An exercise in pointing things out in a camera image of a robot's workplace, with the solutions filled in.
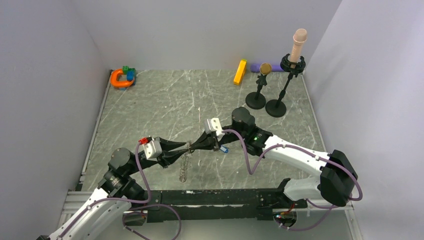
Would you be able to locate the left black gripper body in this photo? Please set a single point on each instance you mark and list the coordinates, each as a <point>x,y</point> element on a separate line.
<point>147,163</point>

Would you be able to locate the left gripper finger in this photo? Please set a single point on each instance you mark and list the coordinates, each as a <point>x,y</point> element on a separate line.
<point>168,158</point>
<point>168,145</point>

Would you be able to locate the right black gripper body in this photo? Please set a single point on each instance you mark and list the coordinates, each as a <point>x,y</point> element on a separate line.
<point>227,137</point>

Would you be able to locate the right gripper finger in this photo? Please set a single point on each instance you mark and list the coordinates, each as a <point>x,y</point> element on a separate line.
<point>204,141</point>
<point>204,146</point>

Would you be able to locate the blue key tag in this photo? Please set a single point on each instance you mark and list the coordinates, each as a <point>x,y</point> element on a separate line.
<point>224,149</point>

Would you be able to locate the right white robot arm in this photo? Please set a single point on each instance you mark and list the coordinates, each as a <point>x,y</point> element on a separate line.
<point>331,175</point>

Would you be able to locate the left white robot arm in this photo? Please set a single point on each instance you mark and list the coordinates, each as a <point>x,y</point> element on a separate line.
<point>123,190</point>

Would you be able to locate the short black microphone stand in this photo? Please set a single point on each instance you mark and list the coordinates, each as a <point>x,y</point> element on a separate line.
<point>256,100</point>

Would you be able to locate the tall black microphone stand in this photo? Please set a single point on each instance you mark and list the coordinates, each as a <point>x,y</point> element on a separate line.
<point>275,107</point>

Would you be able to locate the yellow toy block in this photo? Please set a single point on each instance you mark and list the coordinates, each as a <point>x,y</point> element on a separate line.
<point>240,72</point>

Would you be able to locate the purple cylinder toy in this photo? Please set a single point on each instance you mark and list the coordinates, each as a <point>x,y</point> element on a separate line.
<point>257,68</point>

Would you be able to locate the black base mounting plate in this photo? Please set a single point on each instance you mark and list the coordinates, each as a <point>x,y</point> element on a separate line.
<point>215,204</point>

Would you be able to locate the blue toy block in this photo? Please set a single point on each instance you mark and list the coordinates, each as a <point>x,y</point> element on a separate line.
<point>130,76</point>

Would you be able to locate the green toy block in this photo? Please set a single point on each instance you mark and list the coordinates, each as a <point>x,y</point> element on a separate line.
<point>128,70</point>

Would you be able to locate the pink microphone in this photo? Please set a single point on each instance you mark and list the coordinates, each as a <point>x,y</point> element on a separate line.
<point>299,38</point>

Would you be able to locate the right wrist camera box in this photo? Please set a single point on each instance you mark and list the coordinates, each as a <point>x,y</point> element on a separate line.
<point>213,125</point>

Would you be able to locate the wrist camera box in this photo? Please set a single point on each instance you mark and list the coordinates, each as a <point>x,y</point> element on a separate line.
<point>151,147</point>
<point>213,125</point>

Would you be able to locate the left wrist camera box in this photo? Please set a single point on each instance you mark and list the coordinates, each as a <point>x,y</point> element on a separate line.
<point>151,147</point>

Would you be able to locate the orange ring toy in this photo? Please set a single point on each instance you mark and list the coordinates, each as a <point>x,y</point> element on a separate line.
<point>119,80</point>

